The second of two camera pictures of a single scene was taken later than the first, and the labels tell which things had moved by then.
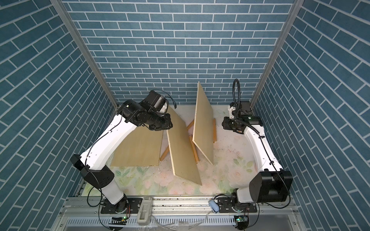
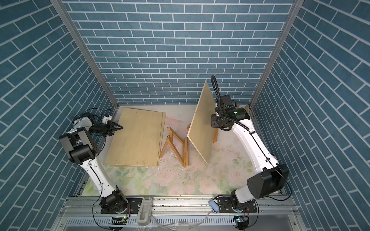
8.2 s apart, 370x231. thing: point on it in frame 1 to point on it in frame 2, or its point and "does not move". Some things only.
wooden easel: [190, 137] to [179, 146]
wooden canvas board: [183, 158] to [138, 143]
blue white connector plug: [214, 206] does not move
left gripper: [167, 124] to [110, 128]
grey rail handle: [145, 211] does not move
